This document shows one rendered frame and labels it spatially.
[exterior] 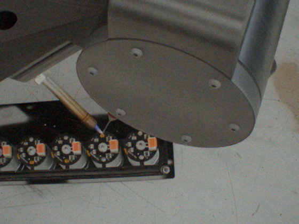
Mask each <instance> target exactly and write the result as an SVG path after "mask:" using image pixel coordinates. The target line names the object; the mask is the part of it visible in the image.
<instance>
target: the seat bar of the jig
mask: <svg viewBox="0 0 299 224"><path fill-rule="evenodd" d="M156 139H157V141H158V151H159V161H158V163H157V164H158V165H159V171H153V172H136V173H120V174H118V173H111V174H95V175H92V174H87V175H63V176H57V175H55V176H47V177H43V176H39V177H9V178H0V182H4V181H10V182H12V181H34V180H36V181H42V180H73V179H97V178H100V179H106V178H122V177H147V176H156V175H163V173H162V172H161V170H160V169H161V167H162V166H163V165H168V155H167V141H165V140H161V139H158V138H156ZM124 140H125V139H119V140H118V142H119V145H120V148H121V150H122V152H123V155H124V163H123V165H122V166H131V165H130V163H129V160H128V157H127V155H126V153H125V151H124ZM81 143H82V145H83V147H84V148H85V150H86V146H87V143H88V141H81ZM46 145H47V146H48V147H49V148H50V149H51V145H52V143H46ZM86 151H87V150H86ZM93 167H96V165H95V163H94V162H93V160H92V159H91V158H90V163H89V166H88V168H93ZM54 169H62V167H61V166H60V165H59V163H57V164H56V166H55V168H54ZM23 170H30V169H29V168H28V167H27V166H24V168H23Z"/></svg>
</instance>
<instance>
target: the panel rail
mask: <svg viewBox="0 0 299 224"><path fill-rule="evenodd" d="M139 163H140V165H134V166H118V167H106V164H102V167H93V168H84V169H82V168H76V169H70V168H69V164H68V165H66V169H53V170H46V169H45V170H34V166H32V167H30V170H22V171H17V170H15V171H1V168H0V178H9V177H39V176H43V177H47V176H55V175H57V176H63V175H87V174H92V175H95V174H111V173H118V174H120V173H136V172H153V171H159V165H158V164H151V165H144V162H143V161H142V162H141V161H140V162H139Z"/></svg>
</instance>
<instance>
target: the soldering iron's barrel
mask: <svg viewBox="0 0 299 224"><path fill-rule="evenodd" d="M50 73H51V70H50V69H48V70H46V71H44V72H43V73H41V74H39V75H37V76H36V77H34V78H32V79H33V80H34V81H35V82H36V84H37V85H41V83H42V84H44V85H45V86H46V87H47V88H48V89H49V90H50V91H51V93H52V94H54V95H55V96H56V97H57V98H58V99H59V100H60V101H61V102H62V103H63V104H64V105H65V106H66V107H67V108H68V109H69V110H70V111H71V112H72V113H73V114H74V115H75V116H76V117H77V118H78V119H79V120H80V121H81V122H82V123H84V124H85V125H86V126H87V127H88V128H89V129H94V128H95V127H96V125H97V121H96V120H95V119H94V118H93V117H92V116H91V115H90V114H89V113H87V112H86V111H85V110H84V109H83V107H82V106H80V105H79V104H78V103H77V102H76V101H75V100H74V99H73V97H71V96H70V95H69V94H68V93H67V92H66V91H65V90H64V89H63V88H62V87H61V86H60V85H59V84H58V83H57V82H56V81H55V80H54V79H53V78H52V77H51V76H50V75H49V74H50Z"/></svg>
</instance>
